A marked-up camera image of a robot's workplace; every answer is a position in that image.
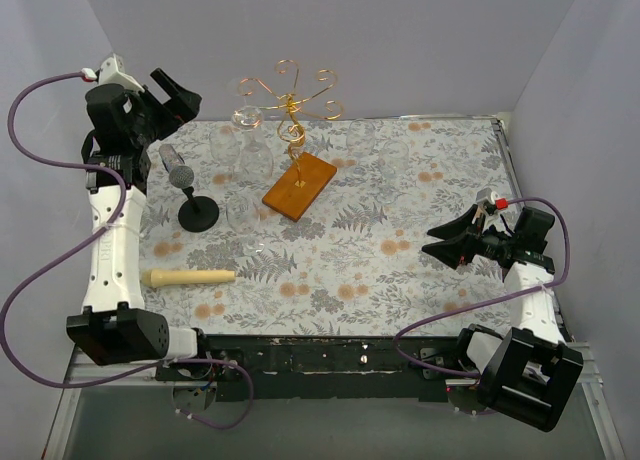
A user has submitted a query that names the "microphone on black stand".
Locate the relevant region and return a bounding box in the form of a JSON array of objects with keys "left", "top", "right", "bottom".
[{"left": 159, "top": 144, "right": 220, "bottom": 233}]

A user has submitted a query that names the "gold wire wine glass rack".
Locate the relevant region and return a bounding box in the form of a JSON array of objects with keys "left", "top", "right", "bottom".
[{"left": 245, "top": 59, "right": 344, "bottom": 222}]

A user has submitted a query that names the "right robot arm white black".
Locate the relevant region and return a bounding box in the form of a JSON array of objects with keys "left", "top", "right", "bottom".
[{"left": 422, "top": 199, "right": 583, "bottom": 432}]

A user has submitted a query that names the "clear wine glass back centre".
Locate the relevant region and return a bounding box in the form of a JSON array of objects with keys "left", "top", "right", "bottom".
[{"left": 346, "top": 119, "right": 376, "bottom": 177}]

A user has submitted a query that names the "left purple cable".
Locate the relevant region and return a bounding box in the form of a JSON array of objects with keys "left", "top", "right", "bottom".
[{"left": 0, "top": 68, "right": 256, "bottom": 431}]

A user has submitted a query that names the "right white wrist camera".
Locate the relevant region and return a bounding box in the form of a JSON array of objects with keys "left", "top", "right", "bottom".
[{"left": 476, "top": 187, "right": 509, "bottom": 216}]

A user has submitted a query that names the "round clear wine glass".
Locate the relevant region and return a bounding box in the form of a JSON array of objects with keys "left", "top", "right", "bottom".
[{"left": 227, "top": 77, "right": 264, "bottom": 130}]

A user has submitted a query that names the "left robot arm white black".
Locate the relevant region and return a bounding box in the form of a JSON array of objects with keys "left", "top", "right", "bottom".
[{"left": 66, "top": 68, "right": 213, "bottom": 380}]

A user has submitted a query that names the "clear wine glass front left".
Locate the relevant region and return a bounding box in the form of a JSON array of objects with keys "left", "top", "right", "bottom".
[{"left": 225, "top": 193, "right": 264, "bottom": 256}]

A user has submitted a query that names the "ribbed clear wine glass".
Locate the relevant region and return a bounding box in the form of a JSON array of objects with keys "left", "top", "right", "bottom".
[{"left": 239, "top": 127, "right": 274, "bottom": 182}]

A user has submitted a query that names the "wooden pestle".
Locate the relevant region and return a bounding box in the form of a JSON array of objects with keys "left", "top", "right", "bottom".
[{"left": 140, "top": 269, "right": 236, "bottom": 289}]

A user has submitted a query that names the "floral patterned table mat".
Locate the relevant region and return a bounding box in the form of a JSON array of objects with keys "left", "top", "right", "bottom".
[{"left": 140, "top": 119, "right": 512, "bottom": 336}]

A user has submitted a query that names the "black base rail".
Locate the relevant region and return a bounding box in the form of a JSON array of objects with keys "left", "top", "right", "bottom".
[{"left": 155, "top": 335, "right": 474, "bottom": 402}]

